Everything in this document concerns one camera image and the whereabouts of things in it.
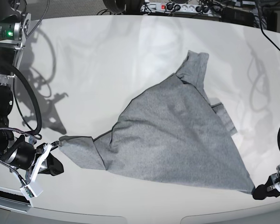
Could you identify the black box background right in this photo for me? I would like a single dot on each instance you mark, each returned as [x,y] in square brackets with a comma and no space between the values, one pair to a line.
[235,16]

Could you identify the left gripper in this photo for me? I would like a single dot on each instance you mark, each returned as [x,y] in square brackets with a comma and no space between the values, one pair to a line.
[267,190]

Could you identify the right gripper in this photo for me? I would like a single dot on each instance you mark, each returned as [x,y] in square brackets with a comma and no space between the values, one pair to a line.
[22,155]

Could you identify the white slotted bracket table edge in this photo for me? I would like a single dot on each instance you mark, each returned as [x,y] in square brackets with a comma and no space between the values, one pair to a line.
[14,200]

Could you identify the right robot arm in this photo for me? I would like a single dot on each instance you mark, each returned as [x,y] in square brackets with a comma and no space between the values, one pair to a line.
[14,31]

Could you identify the grey t-shirt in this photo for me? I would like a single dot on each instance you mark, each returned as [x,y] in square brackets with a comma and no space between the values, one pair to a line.
[170,133]

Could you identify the white power strip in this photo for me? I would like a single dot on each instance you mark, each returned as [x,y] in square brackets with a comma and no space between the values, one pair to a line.
[167,8]

